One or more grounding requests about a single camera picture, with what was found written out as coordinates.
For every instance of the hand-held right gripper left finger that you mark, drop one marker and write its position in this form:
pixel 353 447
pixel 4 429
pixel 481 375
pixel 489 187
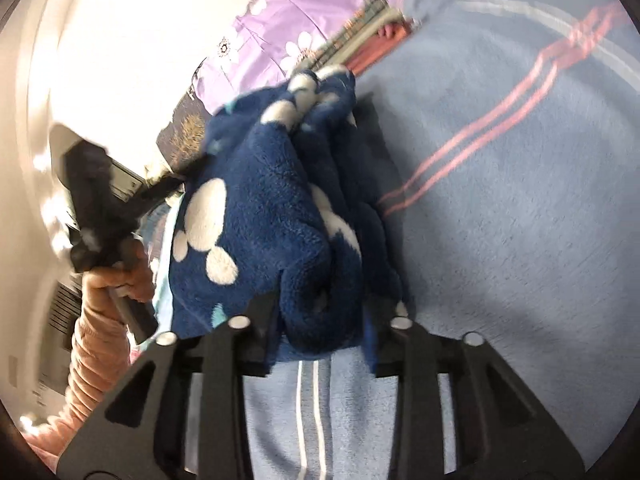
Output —
pixel 225 360

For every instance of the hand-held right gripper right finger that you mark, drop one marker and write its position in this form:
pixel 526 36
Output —
pixel 417 360

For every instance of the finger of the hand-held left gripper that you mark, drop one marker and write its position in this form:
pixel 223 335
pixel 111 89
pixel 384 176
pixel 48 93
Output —
pixel 167 185

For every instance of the navy fleece garment white print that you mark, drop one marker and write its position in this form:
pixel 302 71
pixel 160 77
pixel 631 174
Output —
pixel 260 220

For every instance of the person's left forearm pink sleeve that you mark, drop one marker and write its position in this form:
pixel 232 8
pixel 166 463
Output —
pixel 87 375

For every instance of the person's left hand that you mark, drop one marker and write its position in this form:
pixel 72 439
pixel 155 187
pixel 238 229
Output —
pixel 102 280

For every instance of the dark tree-print pillow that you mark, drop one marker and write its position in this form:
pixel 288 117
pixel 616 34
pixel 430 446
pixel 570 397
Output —
pixel 182 132

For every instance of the dark radiator grille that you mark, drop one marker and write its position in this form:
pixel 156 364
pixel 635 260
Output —
pixel 62 315

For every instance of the purple floral pillow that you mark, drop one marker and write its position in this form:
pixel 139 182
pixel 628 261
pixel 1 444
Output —
pixel 300 15

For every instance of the folded pink cloth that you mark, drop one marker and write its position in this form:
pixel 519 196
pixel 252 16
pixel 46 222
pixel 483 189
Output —
pixel 377 47

